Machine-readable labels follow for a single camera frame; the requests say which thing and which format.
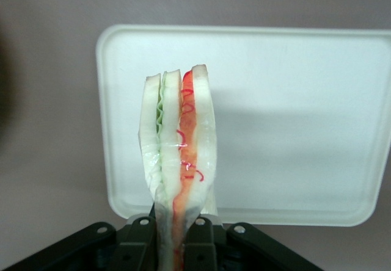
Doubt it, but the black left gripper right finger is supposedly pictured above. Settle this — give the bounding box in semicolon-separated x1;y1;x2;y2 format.
183;216;228;271

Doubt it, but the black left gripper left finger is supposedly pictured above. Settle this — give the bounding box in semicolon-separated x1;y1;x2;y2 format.
117;215;159;271

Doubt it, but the triangle sandwich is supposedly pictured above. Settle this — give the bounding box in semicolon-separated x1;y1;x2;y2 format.
136;64;219;271

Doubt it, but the cream rectangular tray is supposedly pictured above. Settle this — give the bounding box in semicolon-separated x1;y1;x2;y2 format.
96;23;391;228

